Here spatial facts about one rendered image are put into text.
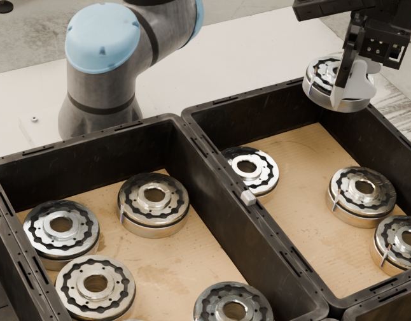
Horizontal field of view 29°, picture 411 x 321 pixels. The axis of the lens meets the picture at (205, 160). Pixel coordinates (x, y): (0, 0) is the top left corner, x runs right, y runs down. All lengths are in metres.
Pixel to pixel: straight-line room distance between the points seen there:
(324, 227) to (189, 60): 0.61
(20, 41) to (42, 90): 1.34
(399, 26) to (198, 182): 0.35
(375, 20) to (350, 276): 0.36
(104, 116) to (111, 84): 0.07
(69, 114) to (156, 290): 0.42
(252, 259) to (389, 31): 0.35
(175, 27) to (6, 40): 1.60
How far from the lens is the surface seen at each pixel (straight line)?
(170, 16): 1.35
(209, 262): 1.12
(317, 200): 1.24
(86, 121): 1.36
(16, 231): 1.00
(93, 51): 1.26
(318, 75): 1.19
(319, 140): 1.35
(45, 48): 2.87
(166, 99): 1.57
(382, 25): 1.09
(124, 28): 1.29
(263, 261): 1.05
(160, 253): 1.12
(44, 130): 1.44
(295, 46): 1.78
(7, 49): 2.87
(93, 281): 1.05
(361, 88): 1.13
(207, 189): 1.13
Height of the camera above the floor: 1.68
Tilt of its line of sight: 43 degrees down
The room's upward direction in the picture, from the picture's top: 10 degrees clockwise
